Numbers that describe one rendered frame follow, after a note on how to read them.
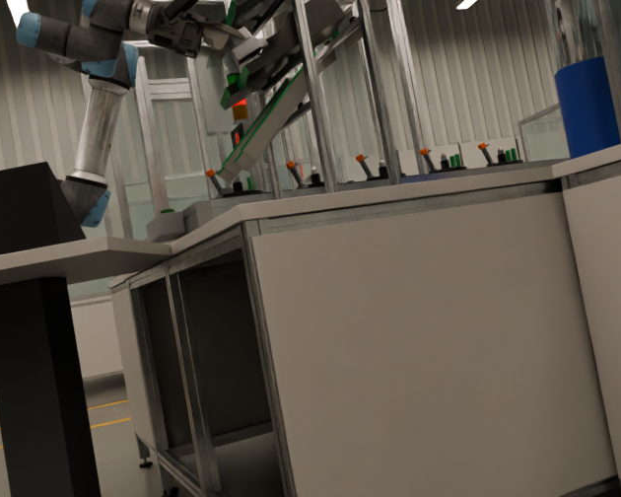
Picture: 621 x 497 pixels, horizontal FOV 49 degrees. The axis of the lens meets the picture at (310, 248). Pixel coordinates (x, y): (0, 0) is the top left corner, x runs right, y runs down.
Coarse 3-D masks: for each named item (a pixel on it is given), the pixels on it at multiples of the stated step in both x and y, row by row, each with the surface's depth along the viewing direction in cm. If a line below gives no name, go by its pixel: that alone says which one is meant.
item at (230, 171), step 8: (288, 80) 170; (280, 88) 170; (272, 104) 169; (264, 112) 168; (256, 120) 168; (248, 136) 167; (240, 144) 166; (232, 152) 165; (240, 152) 166; (232, 160) 165; (224, 168) 177; (232, 168) 165; (240, 168) 166; (224, 176) 177; (232, 176) 178
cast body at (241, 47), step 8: (248, 32) 156; (232, 40) 155; (240, 40) 155; (248, 40) 155; (256, 40) 156; (264, 40) 158; (240, 48) 155; (248, 48) 155; (256, 48) 156; (240, 56) 155; (248, 56) 159; (240, 64) 159
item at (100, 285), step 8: (88, 232) 661; (96, 232) 663; (104, 232) 665; (96, 280) 659; (104, 280) 661; (72, 288) 652; (80, 288) 654; (88, 288) 656; (96, 288) 658; (104, 288) 660; (72, 296) 651
